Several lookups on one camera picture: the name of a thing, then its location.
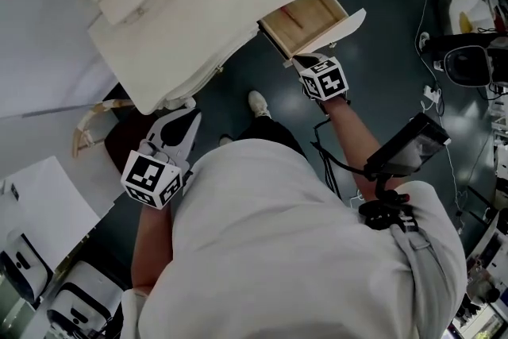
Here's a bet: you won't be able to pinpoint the person's right white shoe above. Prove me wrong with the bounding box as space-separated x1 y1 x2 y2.
248 90 271 118

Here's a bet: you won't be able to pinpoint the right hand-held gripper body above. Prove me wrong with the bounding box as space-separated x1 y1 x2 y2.
297 56 350 102

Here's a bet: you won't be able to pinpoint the black camera mount rig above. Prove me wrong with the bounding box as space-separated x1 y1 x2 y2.
356 175 421 233

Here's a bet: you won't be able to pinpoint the white camera unit with lens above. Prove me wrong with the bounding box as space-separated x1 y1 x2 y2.
441 44 508 87

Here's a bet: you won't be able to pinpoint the person's white shirt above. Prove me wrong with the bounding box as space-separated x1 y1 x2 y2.
121 137 468 339

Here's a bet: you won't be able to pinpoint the wooden chair with brown seat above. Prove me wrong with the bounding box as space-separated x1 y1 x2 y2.
71 98 162 176

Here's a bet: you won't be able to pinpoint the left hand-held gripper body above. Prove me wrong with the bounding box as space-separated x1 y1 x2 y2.
121 125 194 210

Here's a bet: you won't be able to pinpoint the large white wooden drawer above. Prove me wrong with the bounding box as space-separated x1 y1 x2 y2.
257 0 367 68

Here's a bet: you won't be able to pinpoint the white cabinet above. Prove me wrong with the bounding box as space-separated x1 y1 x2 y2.
0 0 120 120

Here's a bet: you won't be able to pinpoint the white flat board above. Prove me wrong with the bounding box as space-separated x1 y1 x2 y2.
0 154 115 271

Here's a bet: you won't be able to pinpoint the person's right forearm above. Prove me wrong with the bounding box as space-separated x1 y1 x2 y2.
325 94 392 207

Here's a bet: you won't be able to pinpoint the person's left forearm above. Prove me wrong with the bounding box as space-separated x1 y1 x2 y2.
130 203 175 291

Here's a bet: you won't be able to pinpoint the white equipment rack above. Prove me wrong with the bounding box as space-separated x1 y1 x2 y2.
464 206 508 339

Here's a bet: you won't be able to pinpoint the white ornate dressing table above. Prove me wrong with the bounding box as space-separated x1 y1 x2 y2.
48 0 354 115

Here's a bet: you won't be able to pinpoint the white shoulder strap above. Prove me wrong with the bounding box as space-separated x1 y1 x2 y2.
391 224 449 339

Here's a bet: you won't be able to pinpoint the person's black trousers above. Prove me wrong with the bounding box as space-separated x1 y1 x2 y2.
237 116 309 162

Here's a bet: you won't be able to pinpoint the white cushion with yellow patch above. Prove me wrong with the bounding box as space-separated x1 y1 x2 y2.
447 0 499 37

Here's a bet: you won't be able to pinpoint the black monitor screen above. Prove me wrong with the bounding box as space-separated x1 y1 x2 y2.
364 111 452 182

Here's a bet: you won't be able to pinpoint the white robot with black trim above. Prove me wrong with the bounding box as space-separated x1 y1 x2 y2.
46 260 125 339

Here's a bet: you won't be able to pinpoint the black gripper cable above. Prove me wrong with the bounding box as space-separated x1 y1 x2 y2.
311 118 366 203

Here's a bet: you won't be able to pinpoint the white power strip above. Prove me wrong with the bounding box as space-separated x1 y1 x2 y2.
421 84 443 105

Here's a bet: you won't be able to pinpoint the white machine with dark face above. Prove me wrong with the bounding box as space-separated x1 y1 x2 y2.
0 232 55 302

